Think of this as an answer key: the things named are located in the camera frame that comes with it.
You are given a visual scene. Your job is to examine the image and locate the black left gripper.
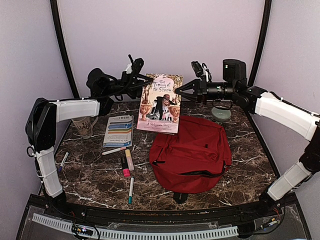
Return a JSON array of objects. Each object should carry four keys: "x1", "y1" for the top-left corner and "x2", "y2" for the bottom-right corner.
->
[{"x1": 103, "y1": 71, "x2": 157, "y2": 99}]

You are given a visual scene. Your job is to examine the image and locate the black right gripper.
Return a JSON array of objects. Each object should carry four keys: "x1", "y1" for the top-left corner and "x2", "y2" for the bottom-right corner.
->
[{"x1": 176, "y1": 74, "x2": 237, "y2": 105}]

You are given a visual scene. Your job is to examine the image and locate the Taming of the Shrew book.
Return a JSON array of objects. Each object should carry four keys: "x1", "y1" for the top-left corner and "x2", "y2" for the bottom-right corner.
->
[{"x1": 136, "y1": 73, "x2": 183, "y2": 135}]

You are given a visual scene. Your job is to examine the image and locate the white blue workbook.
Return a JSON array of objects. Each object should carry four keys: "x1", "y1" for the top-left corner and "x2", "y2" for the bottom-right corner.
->
[{"x1": 102, "y1": 115, "x2": 134, "y2": 148}]

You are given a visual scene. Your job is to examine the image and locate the red student backpack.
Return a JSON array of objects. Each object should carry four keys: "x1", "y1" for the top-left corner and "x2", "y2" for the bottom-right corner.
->
[{"x1": 149, "y1": 116, "x2": 232, "y2": 194}]

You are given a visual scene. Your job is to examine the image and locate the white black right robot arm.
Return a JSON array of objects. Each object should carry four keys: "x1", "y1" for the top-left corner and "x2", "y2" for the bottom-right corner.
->
[{"x1": 175, "y1": 59, "x2": 320, "y2": 217}]

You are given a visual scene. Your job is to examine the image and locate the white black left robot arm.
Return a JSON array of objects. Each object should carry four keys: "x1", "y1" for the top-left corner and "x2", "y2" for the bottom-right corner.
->
[{"x1": 25, "y1": 66, "x2": 153, "y2": 218}]

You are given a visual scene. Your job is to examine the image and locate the pale green ceramic bowl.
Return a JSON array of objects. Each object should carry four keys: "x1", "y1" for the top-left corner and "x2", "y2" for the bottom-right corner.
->
[{"x1": 211, "y1": 107, "x2": 232, "y2": 123}]

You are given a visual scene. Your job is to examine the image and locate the white pink-tipped marker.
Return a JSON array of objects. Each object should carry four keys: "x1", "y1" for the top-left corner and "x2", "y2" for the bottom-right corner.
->
[{"x1": 101, "y1": 146, "x2": 127, "y2": 156}]

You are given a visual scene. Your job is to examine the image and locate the white patterned mug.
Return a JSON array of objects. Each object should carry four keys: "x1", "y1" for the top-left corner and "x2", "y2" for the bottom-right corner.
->
[{"x1": 71, "y1": 116, "x2": 99, "y2": 140}]

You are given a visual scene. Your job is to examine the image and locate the pastel yellow pink highlighter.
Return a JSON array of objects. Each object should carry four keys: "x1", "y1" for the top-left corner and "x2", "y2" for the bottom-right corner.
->
[{"x1": 125, "y1": 149, "x2": 135, "y2": 171}]

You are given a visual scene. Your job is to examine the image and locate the black pink highlighter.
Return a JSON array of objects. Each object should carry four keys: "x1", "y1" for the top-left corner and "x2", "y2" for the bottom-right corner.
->
[{"x1": 121, "y1": 156, "x2": 131, "y2": 178}]

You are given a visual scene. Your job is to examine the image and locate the white teal marker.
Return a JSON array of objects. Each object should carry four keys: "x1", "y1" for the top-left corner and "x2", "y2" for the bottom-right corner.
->
[{"x1": 128, "y1": 177, "x2": 135, "y2": 205}]

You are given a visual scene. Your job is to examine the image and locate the white purple marker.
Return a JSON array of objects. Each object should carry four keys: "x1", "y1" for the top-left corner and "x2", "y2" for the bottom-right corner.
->
[{"x1": 58, "y1": 152, "x2": 69, "y2": 173}]

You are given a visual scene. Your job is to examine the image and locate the small circuit board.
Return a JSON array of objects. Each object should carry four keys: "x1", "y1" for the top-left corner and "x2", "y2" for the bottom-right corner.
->
[{"x1": 71, "y1": 224, "x2": 93, "y2": 236}]

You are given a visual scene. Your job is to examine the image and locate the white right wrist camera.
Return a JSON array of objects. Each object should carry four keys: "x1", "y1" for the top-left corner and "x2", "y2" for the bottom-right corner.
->
[{"x1": 191, "y1": 61, "x2": 212, "y2": 83}]

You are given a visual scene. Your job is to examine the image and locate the right black frame post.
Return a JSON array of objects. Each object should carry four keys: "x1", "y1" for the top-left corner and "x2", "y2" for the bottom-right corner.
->
[{"x1": 248, "y1": 0, "x2": 272, "y2": 87}]

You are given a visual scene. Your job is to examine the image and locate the black frame post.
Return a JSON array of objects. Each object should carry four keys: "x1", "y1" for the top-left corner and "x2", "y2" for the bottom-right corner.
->
[
  {"x1": 248, "y1": 0, "x2": 272, "y2": 87},
  {"x1": 49, "y1": 0, "x2": 80, "y2": 98}
]

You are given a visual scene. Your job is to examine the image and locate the left black frame post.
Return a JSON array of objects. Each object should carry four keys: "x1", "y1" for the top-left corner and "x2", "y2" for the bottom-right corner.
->
[{"x1": 49, "y1": 0, "x2": 80, "y2": 98}]

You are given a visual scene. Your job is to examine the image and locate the black front rail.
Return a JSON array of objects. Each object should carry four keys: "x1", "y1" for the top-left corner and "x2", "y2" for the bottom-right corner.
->
[{"x1": 24, "y1": 193, "x2": 298, "y2": 226}]

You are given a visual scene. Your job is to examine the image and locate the white slotted cable duct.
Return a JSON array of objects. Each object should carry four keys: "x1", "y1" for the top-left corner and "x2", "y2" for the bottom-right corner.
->
[{"x1": 31, "y1": 213, "x2": 239, "y2": 240}]

